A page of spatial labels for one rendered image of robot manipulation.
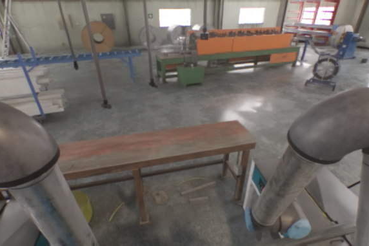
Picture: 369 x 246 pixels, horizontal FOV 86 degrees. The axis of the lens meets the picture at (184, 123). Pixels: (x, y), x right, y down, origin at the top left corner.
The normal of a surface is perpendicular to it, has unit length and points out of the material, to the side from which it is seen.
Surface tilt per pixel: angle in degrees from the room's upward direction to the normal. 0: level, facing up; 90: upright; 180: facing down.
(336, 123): 66
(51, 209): 94
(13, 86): 90
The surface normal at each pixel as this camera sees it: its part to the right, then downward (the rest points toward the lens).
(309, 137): -0.83, 0.13
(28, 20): 0.35, 0.46
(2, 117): 0.71, -0.57
